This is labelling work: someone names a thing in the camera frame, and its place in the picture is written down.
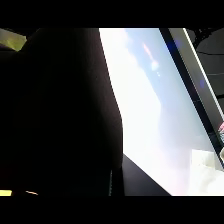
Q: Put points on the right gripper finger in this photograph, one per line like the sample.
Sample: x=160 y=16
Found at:
x=136 y=183

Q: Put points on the black shirt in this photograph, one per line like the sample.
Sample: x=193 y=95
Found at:
x=60 y=116

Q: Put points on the olive garment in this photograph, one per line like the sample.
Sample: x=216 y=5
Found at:
x=11 y=39

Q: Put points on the silver frame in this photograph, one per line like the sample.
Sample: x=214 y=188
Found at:
x=196 y=66

